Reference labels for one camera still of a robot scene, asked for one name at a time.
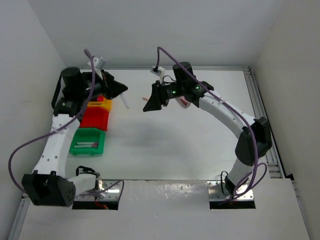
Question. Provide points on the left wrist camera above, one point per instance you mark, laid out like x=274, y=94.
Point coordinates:
x=98, y=63

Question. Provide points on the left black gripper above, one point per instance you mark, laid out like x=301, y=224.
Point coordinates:
x=110, y=88

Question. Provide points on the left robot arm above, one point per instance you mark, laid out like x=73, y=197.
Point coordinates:
x=47, y=185

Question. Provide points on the white pen yellow cap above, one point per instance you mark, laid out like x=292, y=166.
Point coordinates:
x=124, y=99

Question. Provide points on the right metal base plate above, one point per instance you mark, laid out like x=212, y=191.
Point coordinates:
x=218, y=193

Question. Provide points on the metal base plate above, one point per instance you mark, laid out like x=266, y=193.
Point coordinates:
x=110, y=190
x=218, y=193

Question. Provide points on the white pen pink cap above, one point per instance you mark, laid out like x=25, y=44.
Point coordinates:
x=86, y=146

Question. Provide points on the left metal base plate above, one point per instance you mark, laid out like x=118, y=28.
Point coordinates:
x=110, y=190

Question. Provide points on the white pen purple cap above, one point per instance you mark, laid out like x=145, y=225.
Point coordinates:
x=87, y=143

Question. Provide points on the green storage bin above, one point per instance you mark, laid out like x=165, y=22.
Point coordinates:
x=88, y=135

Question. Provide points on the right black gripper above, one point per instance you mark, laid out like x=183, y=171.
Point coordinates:
x=158, y=93

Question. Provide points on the pink capped glue bottle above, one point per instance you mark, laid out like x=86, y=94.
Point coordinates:
x=184, y=102

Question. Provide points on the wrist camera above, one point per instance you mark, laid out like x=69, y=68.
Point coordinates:
x=98, y=63
x=158, y=71

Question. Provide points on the pink black highlighter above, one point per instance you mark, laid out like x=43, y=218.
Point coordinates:
x=100, y=98

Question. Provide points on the yellow storage bin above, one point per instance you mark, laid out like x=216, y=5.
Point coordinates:
x=106, y=103

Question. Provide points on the red storage bin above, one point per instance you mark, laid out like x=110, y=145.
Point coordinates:
x=95, y=117

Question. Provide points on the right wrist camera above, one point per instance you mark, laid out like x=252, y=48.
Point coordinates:
x=158, y=71

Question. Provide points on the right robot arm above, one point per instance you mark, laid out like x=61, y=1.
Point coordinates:
x=253, y=134

